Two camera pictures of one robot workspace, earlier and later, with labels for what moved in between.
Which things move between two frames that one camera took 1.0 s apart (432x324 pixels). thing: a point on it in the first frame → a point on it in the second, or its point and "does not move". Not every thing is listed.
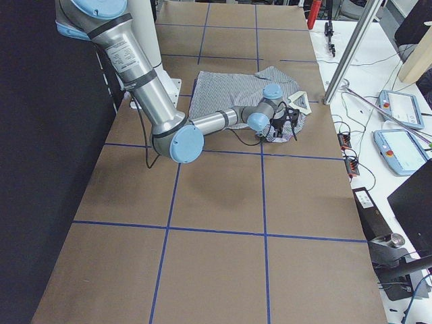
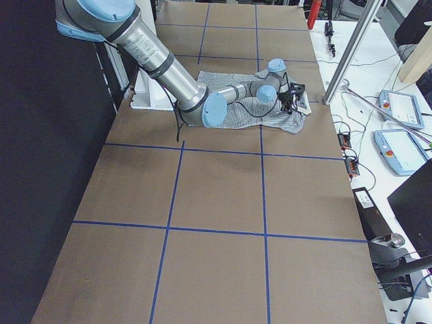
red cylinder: [314, 11] does not move
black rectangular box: [374, 222] does not move
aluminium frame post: [352, 50] does not move
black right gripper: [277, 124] → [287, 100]
